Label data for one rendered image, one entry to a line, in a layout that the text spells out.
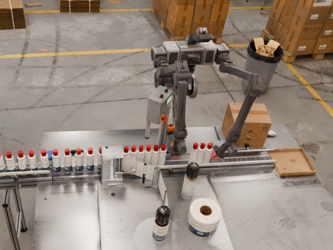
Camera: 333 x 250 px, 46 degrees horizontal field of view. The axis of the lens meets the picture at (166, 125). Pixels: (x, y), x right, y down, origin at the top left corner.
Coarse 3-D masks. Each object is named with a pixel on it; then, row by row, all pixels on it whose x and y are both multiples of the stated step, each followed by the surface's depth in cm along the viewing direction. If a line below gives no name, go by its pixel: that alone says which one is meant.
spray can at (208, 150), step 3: (210, 144) 282; (207, 147) 283; (210, 147) 282; (207, 150) 283; (210, 150) 283; (207, 153) 285; (210, 153) 285; (204, 156) 289; (207, 156) 287; (210, 156) 288; (204, 159) 290; (207, 159) 289; (204, 162) 291; (207, 162) 291
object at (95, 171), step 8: (216, 160) 300; (224, 160) 301; (232, 160) 302; (240, 160) 303; (248, 160) 304; (256, 160) 305; (72, 168) 277; (96, 168) 280; (168, 168) 288; (176, 168) 289; (184, 168) 290; (56, 176) 271
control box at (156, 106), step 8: (160, 88) 259; (152, 96) 252; (168, 96) 256; (152, 104) 252; (160, 104) 249; (152, 112) 256; (160, 112) 254; (168, 112) 270; (152, 120) 260; (160, 120) 258
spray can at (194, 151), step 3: (195, 144) 280; (192, 147) 283; (195, 147) 280; (192, 150) 282; (195, 150) 281; (192, 153) 283; (195, 153) 283; (192, 156) 285; (195, 156) 285; (189, 159) 289; (192, 159) 287; (195, 159) 288; (189, 162) 290
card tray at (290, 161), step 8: (272, 152) 320; (280, 152) 321; (288, 152) 322; (296, 152) 324; (304, 152) 321; (280, 160) 314; (288, 160) 315; (296, 160) 316; (304, 160) 318; (280, 168) 308; (288, 168) 309; (296, 168) 310; (304, 168) 311; (312, 168) 310; (280, 176) 301
